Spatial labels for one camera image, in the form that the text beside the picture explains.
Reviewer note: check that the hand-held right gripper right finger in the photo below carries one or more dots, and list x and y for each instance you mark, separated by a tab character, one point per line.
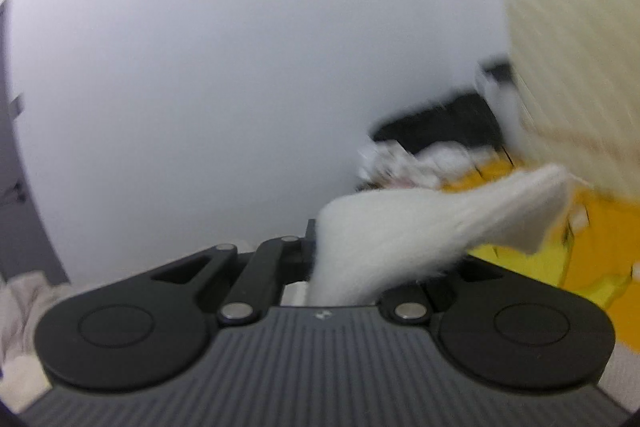
442	289

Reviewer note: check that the pile of white clothes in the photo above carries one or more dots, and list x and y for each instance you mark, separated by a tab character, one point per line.
430	164

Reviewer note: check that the black bag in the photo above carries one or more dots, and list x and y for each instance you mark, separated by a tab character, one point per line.
445	119

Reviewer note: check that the yellow cloth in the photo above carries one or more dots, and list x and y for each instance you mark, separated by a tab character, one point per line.
595	252

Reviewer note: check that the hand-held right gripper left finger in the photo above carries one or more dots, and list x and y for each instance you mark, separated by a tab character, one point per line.
270	267

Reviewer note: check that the white sweater with blue stripes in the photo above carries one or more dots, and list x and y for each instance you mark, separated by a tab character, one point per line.
400	232

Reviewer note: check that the grey patterned duvet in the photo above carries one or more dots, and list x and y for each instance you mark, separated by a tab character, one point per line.
22	307

